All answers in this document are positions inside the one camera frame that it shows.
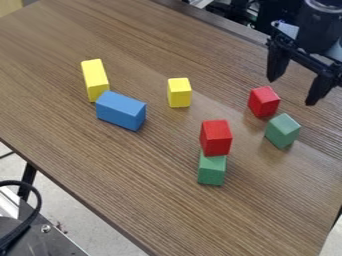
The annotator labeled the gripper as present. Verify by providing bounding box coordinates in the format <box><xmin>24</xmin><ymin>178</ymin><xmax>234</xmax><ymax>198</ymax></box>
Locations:
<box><xmin>265</xmin><ymin>20</ymin><xmax>342</xmax><ymax>107</ymax></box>

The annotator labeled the red block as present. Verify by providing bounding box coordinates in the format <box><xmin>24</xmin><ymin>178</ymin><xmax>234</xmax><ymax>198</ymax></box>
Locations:
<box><xmin>247</xmin><ymin>85</ymin><xmax>282</xmax><ymax>119</ymax></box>
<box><xmin>199</xmin><ymin>119</ymin><xmax>234</xmax><ymax>158</ymax></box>

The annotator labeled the green block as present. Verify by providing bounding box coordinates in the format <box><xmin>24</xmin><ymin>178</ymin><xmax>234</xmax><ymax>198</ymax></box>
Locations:
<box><xmin>263</xmin><ymin>112</ymin><xmax>302</xmax><ymax>150</ymax></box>
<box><xmin>196</xmin><ymin>149</ymin><xmax>229</xmax><ymax>187</ymax></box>

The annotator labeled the small yellow block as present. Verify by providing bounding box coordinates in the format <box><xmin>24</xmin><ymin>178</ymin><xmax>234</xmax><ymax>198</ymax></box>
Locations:
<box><xmin>165</xmin><ymin>77</ymin><xmax>194</xmax><ymax>109</ymax></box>

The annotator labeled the blue block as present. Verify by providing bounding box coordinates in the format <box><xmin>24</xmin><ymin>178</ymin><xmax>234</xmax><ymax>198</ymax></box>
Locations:
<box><xmin>94</xmin><ymin>90</ymin><xmax>149</xmax><ymax>132</ymax></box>

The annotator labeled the tall yellow block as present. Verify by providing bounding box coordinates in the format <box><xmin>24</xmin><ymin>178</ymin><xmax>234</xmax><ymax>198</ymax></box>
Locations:
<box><xmin>80</xmin><ymin>58</ymin><xmax>111</xmax><ymax>103</ymax></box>

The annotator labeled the black cable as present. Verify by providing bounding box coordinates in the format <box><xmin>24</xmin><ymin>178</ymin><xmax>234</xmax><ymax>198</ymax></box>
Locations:
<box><xmin>0</xmin><ymin>179</ymin><xmax>45</xmax><ymax>253</ymax></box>

